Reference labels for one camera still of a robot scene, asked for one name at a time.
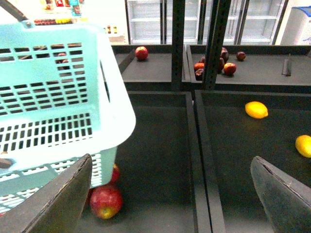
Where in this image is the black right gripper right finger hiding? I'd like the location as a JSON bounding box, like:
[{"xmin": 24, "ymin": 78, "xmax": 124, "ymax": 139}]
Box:
[{"xmin": 250, "ymin": 156, "xmax": 311, "ymax": 233}]

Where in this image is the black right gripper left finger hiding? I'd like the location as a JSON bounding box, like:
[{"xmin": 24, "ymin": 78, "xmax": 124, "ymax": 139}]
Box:
[{"xmin": 0, "ymin": 154, "xmax": 92, "ymax": 233}]

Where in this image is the yellow lemon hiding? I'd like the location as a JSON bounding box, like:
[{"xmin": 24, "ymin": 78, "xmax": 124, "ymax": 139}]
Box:
[{"xmin": 245, "ymin": 101, "xmax": 269, "ymax": 119}]

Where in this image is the light blue plastic basket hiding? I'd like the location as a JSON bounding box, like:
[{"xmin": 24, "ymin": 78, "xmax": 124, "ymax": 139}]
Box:
[{"xmin": 0, "ymin": 20, "xmax": 136, "ymax": 213}]

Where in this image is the brown basket handle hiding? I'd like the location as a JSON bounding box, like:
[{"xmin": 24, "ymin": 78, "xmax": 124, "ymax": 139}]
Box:
[{"xmin": 0, "ymin": 0, "xmax": 29, "ymax": 22}]

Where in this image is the red apple near basket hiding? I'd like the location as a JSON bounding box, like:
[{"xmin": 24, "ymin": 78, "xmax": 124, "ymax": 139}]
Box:
[{"xmin": 89, "ymin": 183, "xmax": 123, "ymax": 219}]

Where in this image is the yellow lemon right edge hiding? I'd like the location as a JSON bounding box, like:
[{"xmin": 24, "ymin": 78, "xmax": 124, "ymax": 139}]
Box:
[{"xmin": 295, "ymin": 135, "xmax": 311, "ymax": 158}]

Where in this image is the red apple under basket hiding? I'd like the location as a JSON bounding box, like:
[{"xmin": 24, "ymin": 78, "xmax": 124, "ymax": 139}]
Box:
[{"xmin": 109, "ymin": 164, "xmax": 121, "ymax": 183}]

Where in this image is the black front right tray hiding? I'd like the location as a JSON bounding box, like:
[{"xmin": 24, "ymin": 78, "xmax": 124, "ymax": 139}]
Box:
[{"xmin": 194, "ymin": 90, "xmax": 311, "ymax": 233}]

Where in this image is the black tray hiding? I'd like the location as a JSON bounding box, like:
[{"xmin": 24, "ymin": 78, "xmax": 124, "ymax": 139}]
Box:
[
  {"xmin": 76, "ymin": 92, "xmax": 211, "ymax": 233},
  {"xmin": 194, "ymin": 90, "xmax": 311, "ymax": 233}
]

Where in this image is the black front left tray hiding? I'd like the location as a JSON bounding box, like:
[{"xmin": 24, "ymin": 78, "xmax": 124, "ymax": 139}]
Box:
[{"xmin": 76, "ymin": 92, "xmax": 211, "ymax": 233}]

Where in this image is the red apple back tray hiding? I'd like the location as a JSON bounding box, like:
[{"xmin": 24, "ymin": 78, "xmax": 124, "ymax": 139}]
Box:
[{"xmin": 224, "ymin": 63, "xmax": 237, "ymax": 76}]

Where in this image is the dark red apple far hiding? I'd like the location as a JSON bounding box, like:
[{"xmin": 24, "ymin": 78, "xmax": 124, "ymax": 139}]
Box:
[{"xmin": 236, "ymin": 51, "xmax": 246, "ymax": 62}]

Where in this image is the white chest freezer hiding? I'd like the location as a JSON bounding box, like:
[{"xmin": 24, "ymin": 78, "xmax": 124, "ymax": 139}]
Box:
[{"xmin": 280, "ymin": 6, "xmax": 311, "ymax": 46}]

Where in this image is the red apple back left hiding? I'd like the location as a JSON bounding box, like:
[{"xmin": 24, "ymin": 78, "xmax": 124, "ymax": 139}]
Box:
[{"xmin": 135, "ymin": 46, "xmax": 149, "ymax": 61}]

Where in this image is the glass door display cabinet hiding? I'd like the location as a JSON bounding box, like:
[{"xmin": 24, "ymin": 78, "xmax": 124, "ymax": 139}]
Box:
[{"xmin": 125, "ymin": 0, "xmax": 288, "ymax": 45}]

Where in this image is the black metal shelf post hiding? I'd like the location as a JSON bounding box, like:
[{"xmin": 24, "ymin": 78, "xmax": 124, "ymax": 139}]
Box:
[{"xmin": 203, "ymin": 0, "xmax": 231, "ymax": 90}]

